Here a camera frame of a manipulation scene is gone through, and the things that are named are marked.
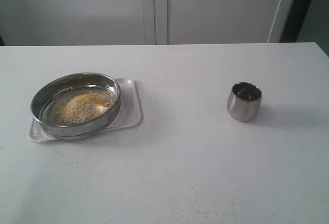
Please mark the stainless steel cup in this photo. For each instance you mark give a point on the stainless steel cup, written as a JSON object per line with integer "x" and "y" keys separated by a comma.
{"x": 244, "y": 101}

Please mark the yellow millet grains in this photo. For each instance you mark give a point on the yellow millet grains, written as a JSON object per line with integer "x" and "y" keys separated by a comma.
{"x": 82, "y": 106}

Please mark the round stainless steel sieve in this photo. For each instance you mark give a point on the round stainless steel sieve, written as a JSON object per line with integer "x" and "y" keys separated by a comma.
{"x": 43, "y": 101}

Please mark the white plastic tray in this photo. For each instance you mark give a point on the white plastic tray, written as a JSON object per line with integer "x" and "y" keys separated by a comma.
{"x": 129, "y": 115}

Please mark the white cabinet doors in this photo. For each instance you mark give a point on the white cabinet doors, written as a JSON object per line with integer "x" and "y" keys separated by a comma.
{"x": 134, "y": 22}

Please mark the dark vertical post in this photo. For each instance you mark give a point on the dark vertical post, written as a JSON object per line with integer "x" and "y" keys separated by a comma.
{"x": 294, "y": 21}

